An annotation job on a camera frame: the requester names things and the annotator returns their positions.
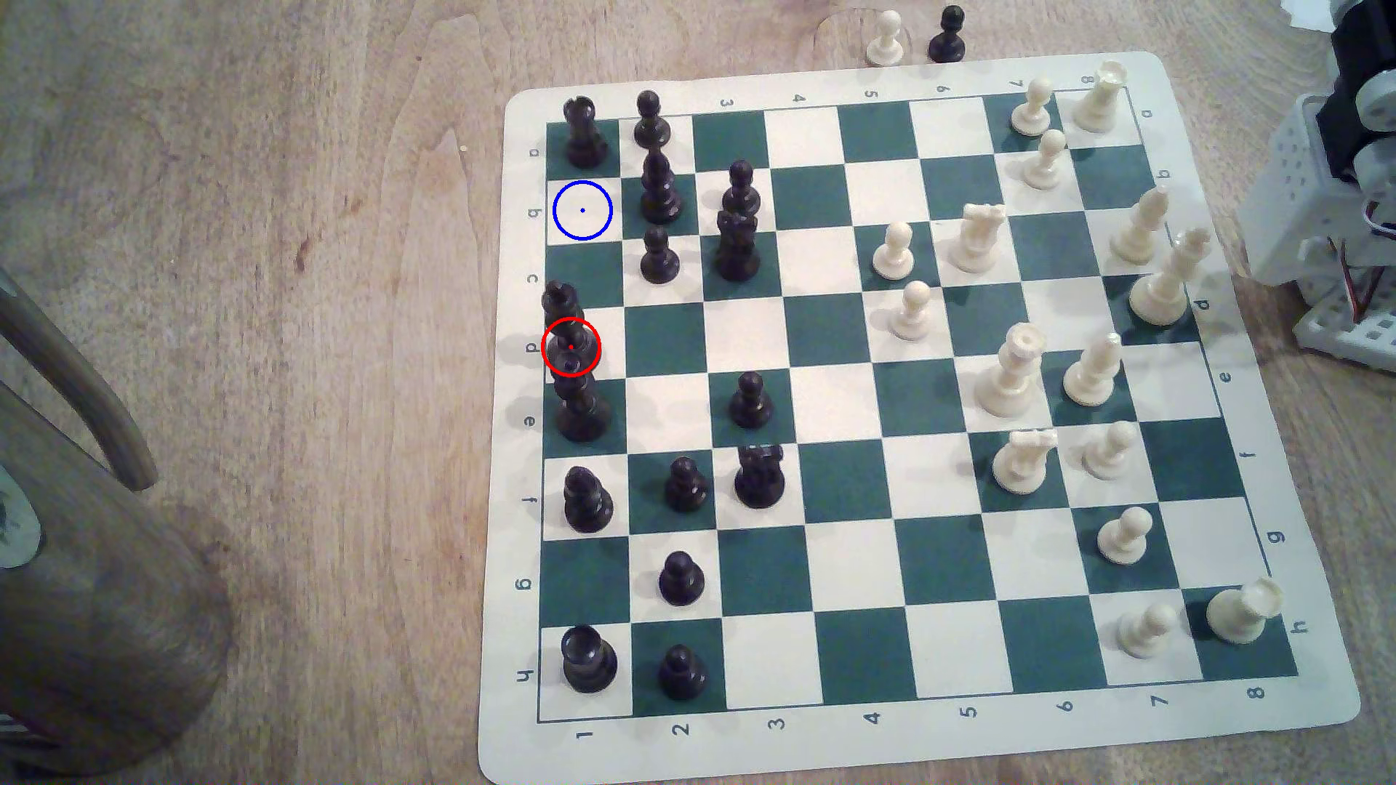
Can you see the black chess king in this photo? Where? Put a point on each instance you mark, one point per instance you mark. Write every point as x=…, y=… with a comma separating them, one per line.
x=560, y=305

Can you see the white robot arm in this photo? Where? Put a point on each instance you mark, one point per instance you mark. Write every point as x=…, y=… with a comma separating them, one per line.
x=1358, y=55

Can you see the black chess pawn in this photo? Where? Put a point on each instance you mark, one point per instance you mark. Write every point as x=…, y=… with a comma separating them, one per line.
x=652, y=125
x=742, y=191
x=682, y=581
x=682, y=675
x=659, y=259
x=750, y=403
x=686, y=488
x=948, y=38

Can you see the black chess knight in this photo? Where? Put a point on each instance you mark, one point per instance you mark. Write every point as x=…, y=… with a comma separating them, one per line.
x=737, y=249
x=760, y=480

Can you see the black chess queen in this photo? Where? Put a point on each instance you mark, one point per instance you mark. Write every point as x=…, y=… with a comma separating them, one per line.
x=581, y=420

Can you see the black chess bishop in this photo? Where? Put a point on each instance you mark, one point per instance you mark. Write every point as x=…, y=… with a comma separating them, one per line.
x=588, y=504
x=660, y=194

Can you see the green white chess board mat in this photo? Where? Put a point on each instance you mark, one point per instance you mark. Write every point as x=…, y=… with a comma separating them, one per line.
x=851, y=545

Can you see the white chess pawn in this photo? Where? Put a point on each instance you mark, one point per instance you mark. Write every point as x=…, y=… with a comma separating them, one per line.
x=912, y=314
x=1045, y=164
x=1032, y=109
x=1146, y=631
x=1125, y=538
x=893, y=254
x=886, y=41
x=1108, y=453

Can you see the black chess rook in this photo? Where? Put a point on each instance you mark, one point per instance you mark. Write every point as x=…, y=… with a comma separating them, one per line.
x=589, y=661
x=586, y=136

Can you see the white chess queen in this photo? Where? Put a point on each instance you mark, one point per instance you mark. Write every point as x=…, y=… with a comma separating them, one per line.
x=1008, y=376

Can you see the white chess knight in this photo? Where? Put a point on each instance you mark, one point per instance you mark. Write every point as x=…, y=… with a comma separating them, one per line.
x=1022, y=462
x=977, y=240

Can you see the white chess bishop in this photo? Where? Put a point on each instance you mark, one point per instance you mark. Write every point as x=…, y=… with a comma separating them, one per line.
x=1092, y=374
x=1140, y=229

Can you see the white chess king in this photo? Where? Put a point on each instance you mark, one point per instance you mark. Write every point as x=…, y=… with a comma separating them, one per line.
x=1163, y=286

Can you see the white chess rook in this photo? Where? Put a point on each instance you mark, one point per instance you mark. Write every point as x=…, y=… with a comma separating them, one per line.
x=1099, y=100
x=1241, y=613

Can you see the white paper scrap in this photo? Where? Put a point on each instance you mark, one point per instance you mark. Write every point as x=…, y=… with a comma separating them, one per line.
x=1309, y=13

